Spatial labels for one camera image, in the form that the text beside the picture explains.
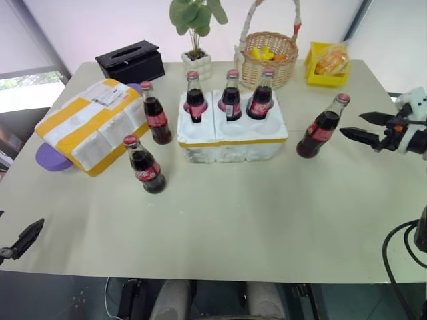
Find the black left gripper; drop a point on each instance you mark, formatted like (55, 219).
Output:
(6, 253)

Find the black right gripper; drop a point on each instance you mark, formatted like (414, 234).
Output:
(393, 136)

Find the glass cola bottle red cap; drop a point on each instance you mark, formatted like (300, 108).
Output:
(148, 170)
(317, 133)
(231, 100)
(261, 103)
(156, 120)
(196, 100)

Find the white foam lid yellow tape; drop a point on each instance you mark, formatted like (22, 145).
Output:
(90, 126)

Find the white foam bottle tray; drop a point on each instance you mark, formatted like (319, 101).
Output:
(233, 143)

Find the black tissue box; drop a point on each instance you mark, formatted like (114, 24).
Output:
(133, 63)

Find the yellow plastic bin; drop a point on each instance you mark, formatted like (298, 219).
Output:
(325, 80)

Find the bag of orange snacks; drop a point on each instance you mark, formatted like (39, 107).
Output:
(332, 61)

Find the dark furniture piece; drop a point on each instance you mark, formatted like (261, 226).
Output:
(13, 136)

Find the orange toy fruit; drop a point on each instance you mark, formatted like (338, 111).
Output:
(280, 57)

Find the yellow toy fruit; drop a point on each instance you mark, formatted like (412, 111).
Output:
(260, 53)

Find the grey rounded shape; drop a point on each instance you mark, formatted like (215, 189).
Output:
(170, 300)
(267, 301)

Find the window with roller blind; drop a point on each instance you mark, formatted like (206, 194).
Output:
(23, 40)

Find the green plant in white pot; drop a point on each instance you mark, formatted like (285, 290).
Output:
(197, 65)

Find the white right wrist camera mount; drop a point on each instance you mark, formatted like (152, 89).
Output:
(417, 98)

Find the dark window frame post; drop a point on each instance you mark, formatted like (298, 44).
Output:
(358, 20)

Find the black table bracket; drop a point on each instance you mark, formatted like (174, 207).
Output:
(128, 298)
(305, 300)

